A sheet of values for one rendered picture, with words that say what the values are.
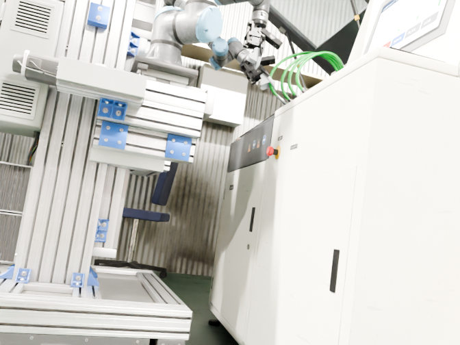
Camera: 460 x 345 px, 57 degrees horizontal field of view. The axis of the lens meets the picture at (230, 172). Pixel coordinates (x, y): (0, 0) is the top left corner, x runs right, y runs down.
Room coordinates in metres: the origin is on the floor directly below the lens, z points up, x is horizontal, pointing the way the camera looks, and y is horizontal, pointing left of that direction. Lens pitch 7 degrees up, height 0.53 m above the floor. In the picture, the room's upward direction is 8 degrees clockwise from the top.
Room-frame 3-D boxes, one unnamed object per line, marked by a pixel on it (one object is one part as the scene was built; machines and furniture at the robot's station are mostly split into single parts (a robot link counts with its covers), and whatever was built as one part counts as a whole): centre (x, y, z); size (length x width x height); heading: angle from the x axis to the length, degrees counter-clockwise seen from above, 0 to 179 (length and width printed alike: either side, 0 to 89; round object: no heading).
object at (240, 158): (1.96, -0.08, 0.87); 0.62 x 0.04 x 0.16; 13
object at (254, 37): (1.82, -0.03, 1.37); 0.09 x 0.08 x 0.12; 103
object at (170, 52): (1.51, 0.30, 1.09); 0.15 x 0.15 x 0.10
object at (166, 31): (1.51, 0.29, 1.20); 0.13 x 0.12 x 0.14; 60
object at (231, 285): (1.96, -0.07, 0.44); 0.65 x 0.02 x 0.68; 13
